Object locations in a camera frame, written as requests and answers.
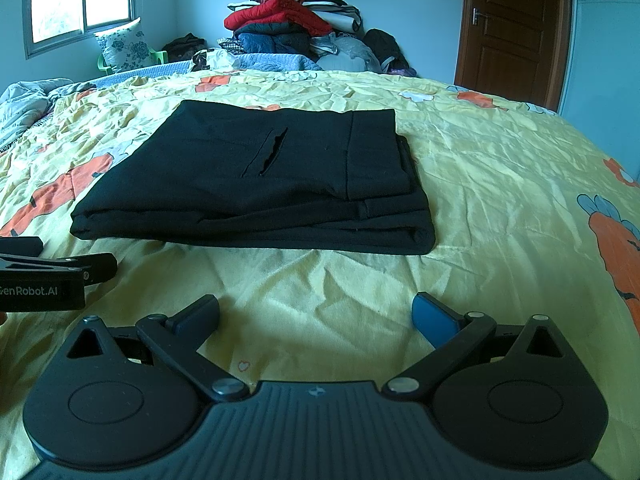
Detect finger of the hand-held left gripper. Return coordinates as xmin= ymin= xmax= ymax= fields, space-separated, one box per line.
xmin=0 ymin=236 xmax=43 ymax=259
xmin=0 ymin=254 xmax=118 ymax=283

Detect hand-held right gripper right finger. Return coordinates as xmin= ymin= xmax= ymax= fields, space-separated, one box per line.
xmin=382 ymin=291 xmax=568 ymax=402

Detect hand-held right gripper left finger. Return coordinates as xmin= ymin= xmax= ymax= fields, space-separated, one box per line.
xmin=67 ymin=295 xmax=248 ymax=402

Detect black pants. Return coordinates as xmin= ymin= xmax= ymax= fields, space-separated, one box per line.
xmin=70 ymin=100 xmax=436 ymax=256

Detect grey quilt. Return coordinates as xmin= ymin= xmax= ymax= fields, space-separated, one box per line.
xmin=0 ymin=79 xmax=96 ymax=151

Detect yellow printed bedsheet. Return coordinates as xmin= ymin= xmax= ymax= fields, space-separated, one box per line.
xmin=0 ymin=69 xmax=640 ymax=466

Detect green plastic chair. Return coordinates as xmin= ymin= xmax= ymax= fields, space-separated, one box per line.
xmin=96 ymin=50 xmax=168 ymax=73

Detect floral pillow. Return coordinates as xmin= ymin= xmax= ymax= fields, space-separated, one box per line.
xmin=95 ymin=17 xmax=151 ymax=75

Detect dark bag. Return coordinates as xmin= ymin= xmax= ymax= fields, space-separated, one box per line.
xmin=162 ymin=33 xmax=206 ymax=61

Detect white brown printed garment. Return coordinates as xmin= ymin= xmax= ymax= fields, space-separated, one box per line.
xmin=192 ymin=48 xmax=241 ymax=72

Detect blue quilted bed cover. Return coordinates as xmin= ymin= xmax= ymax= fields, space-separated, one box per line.
xmin=90 ymin=52 xmax=326 ymax=86

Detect black backpack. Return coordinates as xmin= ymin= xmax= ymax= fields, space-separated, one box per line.
xmin=362 ymin=29 xmax=401 ymax=71

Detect brown wooden door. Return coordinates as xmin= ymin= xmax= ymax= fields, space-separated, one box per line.
xmin=461 ymin=0 xmax=562 ymax=109
xmin=454 ymin=0 xmax=574 ymax=113

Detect pile of clothes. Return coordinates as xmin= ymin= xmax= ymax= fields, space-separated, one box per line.
xmin=217 ymin=0 xmax=386 ymax=73

